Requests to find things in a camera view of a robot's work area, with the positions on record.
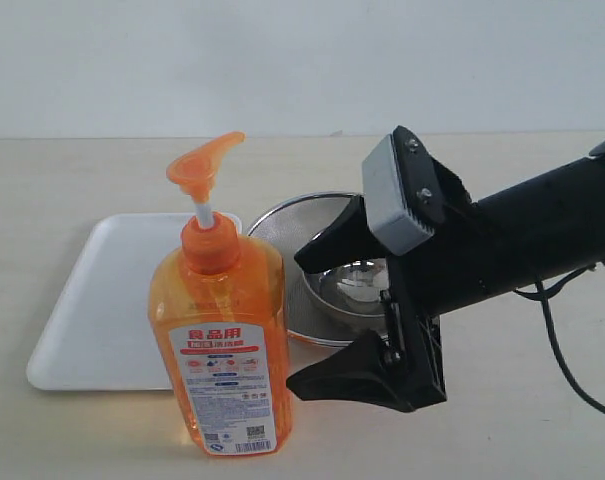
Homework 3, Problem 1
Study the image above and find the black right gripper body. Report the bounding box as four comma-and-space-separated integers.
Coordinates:
382, 126, 478, 412

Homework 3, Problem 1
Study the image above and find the orange pump soap bottle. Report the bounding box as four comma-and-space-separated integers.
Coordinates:
148, 132, 293, 457

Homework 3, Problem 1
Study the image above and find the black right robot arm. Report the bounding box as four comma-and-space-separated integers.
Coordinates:
287, 126, 605, 412

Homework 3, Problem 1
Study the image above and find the small stainless steel bowl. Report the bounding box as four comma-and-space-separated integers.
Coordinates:
302, 258, 389, 320

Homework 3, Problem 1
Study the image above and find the steel mesh colander bowl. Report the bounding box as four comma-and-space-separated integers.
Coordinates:
247, 192, 387, 348

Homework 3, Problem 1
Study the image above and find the white rectangular plastic tray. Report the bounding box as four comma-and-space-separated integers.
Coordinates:
25, 213, 243, 392

